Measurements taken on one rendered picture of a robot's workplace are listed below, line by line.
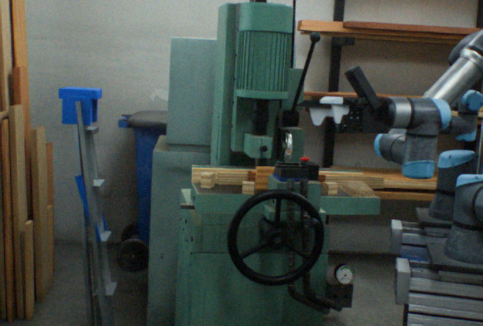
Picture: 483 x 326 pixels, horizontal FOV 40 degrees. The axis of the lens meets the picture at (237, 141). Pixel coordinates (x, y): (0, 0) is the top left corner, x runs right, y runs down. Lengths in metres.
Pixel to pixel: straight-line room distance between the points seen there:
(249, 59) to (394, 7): 2.70
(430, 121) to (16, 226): 2.28
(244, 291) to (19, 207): 1.52
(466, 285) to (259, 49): 0.94
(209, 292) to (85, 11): 2.83
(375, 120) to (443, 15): 3.32
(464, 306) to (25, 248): 2.16
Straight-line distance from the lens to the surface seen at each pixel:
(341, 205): 2.18
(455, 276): 1.91
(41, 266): 3.68
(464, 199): 1.88
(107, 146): 4.63
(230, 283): 2.17
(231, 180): 2.24
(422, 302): 1.93
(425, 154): 1.63
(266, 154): 2.21
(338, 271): 2.17
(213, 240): 2.12
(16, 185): 3.35
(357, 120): 1.55
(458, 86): 1.80
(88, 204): 2.92
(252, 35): 2.16
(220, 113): 2.41
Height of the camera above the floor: 1.32
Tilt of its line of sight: 7 degrees down
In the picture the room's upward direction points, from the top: 3 degrees clockwise
